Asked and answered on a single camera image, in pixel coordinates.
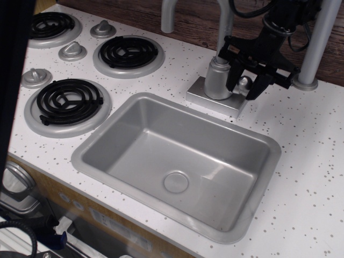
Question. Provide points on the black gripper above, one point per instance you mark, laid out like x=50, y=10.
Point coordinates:
x=262, y=57

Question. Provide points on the silver faucet lever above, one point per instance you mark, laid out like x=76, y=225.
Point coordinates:
x=243, y=86

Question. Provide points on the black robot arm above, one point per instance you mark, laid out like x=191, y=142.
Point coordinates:
x=284, y=16

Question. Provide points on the silver toy faucet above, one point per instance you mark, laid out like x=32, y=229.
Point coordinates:
x=210, y=91

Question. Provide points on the grey support pole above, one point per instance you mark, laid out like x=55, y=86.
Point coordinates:
x=306, y=79

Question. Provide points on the grey plastic sink basin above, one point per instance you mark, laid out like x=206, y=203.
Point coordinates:
x=205, y=173

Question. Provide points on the middle black coil burner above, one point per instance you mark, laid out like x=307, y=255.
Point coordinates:
x=128, y=57

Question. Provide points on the black coil burner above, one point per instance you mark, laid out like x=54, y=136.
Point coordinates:
x=128, y=57
x=53, y=29
x=67, y=108

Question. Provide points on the rear silver stove knob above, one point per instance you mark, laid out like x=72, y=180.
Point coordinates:
x=103, y=30

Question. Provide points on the silver stove knob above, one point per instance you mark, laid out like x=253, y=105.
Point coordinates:
x=103, y=30
x=72, y=52
x=36, y=78

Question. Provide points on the middle silver stove knob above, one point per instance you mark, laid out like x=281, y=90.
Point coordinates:
x=72, y=52

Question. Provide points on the front black coil burner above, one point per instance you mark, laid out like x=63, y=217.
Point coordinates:
x=67, y=108

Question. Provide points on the rear black coil burner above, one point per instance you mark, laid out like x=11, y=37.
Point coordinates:
x=53, y=29

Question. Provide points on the front silver stove knob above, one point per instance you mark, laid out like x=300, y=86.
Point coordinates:
x=36, y=78

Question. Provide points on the silver oven dial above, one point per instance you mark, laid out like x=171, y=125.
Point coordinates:
x=16, y=180

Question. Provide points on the dark foreground post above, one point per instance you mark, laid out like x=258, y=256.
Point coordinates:
x=16, y=17

